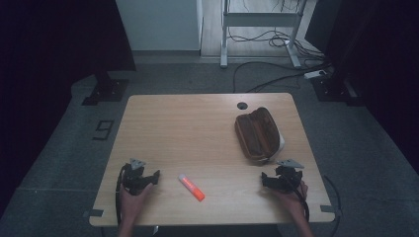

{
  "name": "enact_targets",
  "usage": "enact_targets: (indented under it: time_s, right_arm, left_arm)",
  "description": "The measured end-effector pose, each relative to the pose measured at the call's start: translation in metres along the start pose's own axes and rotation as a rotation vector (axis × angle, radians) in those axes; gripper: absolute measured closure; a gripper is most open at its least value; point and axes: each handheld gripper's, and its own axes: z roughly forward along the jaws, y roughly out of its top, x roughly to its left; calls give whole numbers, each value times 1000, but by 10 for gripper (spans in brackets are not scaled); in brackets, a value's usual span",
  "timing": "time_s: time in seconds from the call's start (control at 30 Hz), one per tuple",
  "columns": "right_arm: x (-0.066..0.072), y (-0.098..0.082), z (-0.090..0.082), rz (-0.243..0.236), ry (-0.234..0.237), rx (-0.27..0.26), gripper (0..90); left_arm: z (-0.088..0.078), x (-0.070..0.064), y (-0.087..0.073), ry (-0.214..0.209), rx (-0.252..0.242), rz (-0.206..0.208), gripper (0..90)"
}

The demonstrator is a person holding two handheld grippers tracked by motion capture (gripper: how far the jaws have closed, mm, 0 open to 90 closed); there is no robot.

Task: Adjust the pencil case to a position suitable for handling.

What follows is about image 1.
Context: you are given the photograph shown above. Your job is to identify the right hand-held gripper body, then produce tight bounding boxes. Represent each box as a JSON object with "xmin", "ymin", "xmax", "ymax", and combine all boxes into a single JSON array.
[{"xmin": 272, "ymin": 159, "xmax": 305, "ymax": 195}]

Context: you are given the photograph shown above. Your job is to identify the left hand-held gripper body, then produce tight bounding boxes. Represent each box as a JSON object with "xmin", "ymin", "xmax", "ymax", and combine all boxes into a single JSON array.
[{"xmin": 120, "ymin": 158, "xmax": 153, "ymax": 197}]

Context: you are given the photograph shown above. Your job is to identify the dark curtain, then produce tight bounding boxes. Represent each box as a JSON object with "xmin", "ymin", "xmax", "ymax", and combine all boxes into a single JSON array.
[
  {"xmin": 304, "ymin": 0, "xmax": 419, "ymax": 172},
  {"xmin": 0, "ymin": 0, "xmax": 137, "ymax": 218}
]

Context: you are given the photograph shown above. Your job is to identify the brown pencil case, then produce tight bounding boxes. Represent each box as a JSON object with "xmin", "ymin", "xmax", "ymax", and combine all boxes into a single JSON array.
[{"xmin": 234, "ymin": 107, "xmax": 287, "ymax": 164}]

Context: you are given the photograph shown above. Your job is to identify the orange highlighter pen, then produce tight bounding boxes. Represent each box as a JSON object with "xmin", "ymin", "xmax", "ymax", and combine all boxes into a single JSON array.
[{"xmin": 178, "ymin": 174, "xmax": 207, "ymax": 202}]

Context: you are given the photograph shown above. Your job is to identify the white power strip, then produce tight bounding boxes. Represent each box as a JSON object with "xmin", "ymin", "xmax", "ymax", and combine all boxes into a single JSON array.
[{"xmin": 303, "ymin": 69, "xmax": 328, "ymax": 80}]

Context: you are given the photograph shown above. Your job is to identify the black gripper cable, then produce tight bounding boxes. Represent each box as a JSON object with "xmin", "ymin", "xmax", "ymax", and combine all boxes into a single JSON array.
[
  {"xmin": 289, "ymin": 176, "xmax": 311, "ymax": 222},
  {"xmin": 115, "ymin": 163, "xmax": 128, "ymax": 225}
]

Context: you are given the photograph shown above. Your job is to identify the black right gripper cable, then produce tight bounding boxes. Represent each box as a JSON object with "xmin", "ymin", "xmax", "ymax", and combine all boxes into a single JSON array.
[{"xmin": 289, "ymin": 176, "xmax": 311, "ymax": 222}]

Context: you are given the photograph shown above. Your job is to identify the black cable beside table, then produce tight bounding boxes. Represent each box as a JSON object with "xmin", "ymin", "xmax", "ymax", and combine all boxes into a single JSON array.
[{"xmin": 323, "ymin": 174, "xmax": 344, "ymax": 233}]

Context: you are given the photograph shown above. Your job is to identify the black floor cables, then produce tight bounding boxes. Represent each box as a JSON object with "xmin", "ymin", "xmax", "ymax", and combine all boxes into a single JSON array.
[{"xmin": 227, "ymin": 0, "xmax": 332, "ymax": 94}]

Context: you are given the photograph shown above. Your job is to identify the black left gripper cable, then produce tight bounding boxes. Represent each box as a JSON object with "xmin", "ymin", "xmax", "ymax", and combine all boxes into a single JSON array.
[{"xmin": 115, "ymin": 163, "xmax": 128, "ymax": 225}]

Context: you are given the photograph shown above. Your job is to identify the black stand base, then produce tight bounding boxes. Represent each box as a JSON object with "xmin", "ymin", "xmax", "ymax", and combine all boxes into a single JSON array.
[
  {"xmin": 81, "ymin": 70, "xmax": 129, "ymax": 107},
  {"xmin": 310, "ymin": 74, "xmax": 366, "ymax": 107}
]

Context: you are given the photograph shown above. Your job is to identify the white cabinet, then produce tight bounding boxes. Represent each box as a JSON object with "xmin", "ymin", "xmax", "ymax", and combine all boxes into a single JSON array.
[{"xmin": 115, "ymin": 0, "xmax": 204, "ymax": 52}]

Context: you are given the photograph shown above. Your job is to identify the white desk frame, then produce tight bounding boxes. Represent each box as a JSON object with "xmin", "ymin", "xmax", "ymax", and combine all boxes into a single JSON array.
[{"xmin": 219, "ymin": 0, "xmax": 309, "ymax": 69}]

